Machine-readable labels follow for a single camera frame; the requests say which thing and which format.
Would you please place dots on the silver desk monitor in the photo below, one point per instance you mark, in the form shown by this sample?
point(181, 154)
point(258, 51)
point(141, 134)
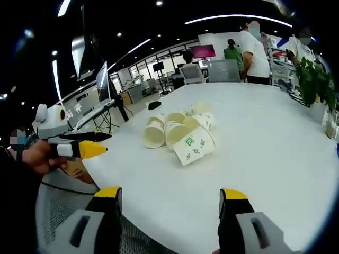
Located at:
point(102, 82)

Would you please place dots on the small black object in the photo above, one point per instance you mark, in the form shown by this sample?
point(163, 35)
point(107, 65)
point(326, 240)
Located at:
point(154, 105)

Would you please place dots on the green potted plant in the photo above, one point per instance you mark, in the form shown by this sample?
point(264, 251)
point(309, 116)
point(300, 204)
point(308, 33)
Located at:
point(313, 82)

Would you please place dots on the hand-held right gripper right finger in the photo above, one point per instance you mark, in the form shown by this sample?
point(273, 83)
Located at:
point(246, 235)

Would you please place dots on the pink monitor screen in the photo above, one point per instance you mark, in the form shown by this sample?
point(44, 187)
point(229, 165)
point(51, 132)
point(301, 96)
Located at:
point(204, 51)

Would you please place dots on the black tripod stand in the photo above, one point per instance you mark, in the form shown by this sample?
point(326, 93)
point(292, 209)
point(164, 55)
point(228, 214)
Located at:
point(120, 105)

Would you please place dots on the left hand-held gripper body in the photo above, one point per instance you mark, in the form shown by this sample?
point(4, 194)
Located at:
point(51, 124)

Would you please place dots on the pile of white paper cups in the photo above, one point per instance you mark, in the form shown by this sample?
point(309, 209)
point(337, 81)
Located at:
point(182, 135)

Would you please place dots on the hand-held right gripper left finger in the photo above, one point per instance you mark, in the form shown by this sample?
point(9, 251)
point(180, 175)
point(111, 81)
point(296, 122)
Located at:
point(87, 232)

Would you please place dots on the grey mesh chair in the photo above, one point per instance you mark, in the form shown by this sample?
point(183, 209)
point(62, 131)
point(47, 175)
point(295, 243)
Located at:
point(61, 209)

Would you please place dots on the grey laptop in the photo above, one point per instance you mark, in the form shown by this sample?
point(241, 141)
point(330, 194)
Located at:
point(223, 71)

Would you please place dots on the person's left hand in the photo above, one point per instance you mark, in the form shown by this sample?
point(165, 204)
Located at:
point(37, 158)

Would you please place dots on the black screen on stand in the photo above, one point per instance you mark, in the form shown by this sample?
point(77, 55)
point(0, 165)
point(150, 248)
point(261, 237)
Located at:
point(159, 66)

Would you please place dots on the white table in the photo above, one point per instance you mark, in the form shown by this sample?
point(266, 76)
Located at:
point(251, 164)

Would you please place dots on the white office chair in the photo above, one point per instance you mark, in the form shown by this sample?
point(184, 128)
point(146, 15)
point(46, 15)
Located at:
point(192, 74)

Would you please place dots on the silver laptop on stand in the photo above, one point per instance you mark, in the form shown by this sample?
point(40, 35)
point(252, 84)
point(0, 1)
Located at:
point(95, 112)

